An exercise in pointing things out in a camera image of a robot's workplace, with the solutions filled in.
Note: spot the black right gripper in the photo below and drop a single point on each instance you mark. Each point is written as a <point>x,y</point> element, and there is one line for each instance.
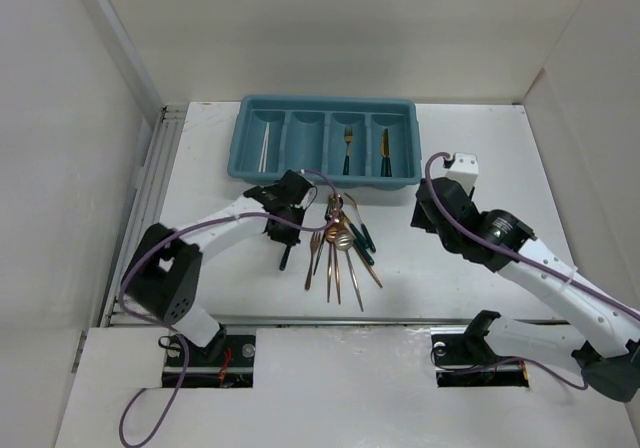
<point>419,218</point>

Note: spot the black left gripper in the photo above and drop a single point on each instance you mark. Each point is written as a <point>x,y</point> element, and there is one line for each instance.
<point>290,238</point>

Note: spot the rose gold fork green handle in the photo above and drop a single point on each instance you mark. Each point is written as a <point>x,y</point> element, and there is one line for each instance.
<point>285,257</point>

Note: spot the silver slotted spoon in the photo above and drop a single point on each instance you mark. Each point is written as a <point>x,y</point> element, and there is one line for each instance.
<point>344,243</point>

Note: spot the gold knife green handle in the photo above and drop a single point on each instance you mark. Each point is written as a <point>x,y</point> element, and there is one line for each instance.
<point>390,169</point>
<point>384,154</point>

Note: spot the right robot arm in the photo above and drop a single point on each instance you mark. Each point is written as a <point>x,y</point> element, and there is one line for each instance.
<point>598,338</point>

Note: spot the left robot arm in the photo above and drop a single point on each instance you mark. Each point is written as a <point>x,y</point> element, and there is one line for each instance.
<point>163,274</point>

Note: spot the copper slotted spoon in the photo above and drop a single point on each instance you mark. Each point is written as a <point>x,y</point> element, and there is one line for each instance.
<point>331,263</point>

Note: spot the rose gold spoon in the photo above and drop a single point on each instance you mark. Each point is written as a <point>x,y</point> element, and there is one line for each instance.
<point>329,268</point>

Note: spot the blue plastic cutlery tray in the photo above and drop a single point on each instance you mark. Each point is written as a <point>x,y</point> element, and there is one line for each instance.
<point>276,133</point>

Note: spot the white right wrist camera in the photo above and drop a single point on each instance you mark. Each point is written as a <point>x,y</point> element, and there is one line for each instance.
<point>464,169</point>

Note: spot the gold spoon upper green handle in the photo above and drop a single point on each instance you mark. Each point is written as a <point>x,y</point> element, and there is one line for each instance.
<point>335,204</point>

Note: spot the aluminium rail left side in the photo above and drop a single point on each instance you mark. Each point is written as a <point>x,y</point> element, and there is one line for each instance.
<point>146,196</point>

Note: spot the aluminium rail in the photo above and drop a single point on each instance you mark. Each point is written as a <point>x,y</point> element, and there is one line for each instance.
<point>146,196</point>
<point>283,321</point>

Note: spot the aluminium rail front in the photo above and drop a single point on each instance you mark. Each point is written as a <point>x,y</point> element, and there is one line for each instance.
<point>283,321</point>

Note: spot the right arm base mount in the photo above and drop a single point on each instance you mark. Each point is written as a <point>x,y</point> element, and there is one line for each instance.
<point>463,361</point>

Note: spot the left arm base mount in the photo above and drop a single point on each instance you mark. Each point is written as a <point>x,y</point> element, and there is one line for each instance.
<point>232,368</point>

